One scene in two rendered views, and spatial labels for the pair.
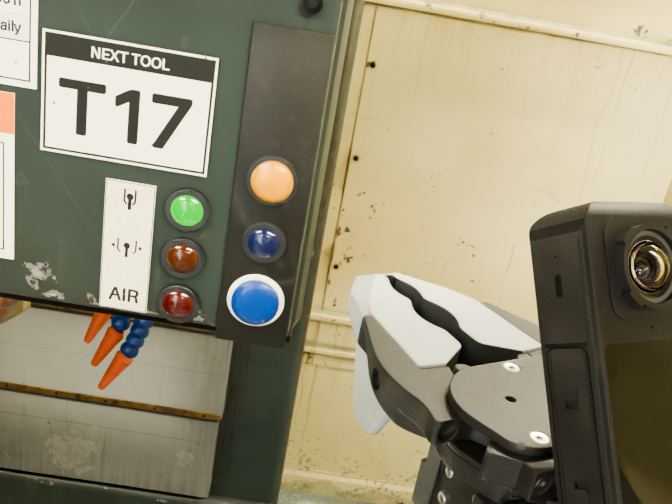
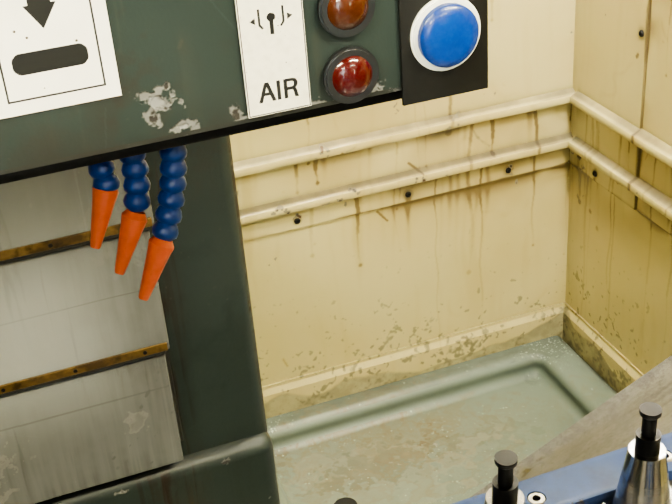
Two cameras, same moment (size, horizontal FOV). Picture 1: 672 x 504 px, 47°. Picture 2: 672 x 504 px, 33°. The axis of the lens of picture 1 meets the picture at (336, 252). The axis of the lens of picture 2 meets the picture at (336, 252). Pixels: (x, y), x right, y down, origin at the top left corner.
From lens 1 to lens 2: 0.24 m
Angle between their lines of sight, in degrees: 16
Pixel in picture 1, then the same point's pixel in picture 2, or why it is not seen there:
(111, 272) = (257, 63)
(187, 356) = (96, 281)
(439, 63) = not seen: outside the picture
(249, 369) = (178, 267)
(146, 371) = (46, 325)
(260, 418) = (214, 327)
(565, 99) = not seen: outside the picture
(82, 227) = (206, 12)
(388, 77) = not seen: outside the picture
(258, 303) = (457, 32)
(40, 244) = (153, 58)
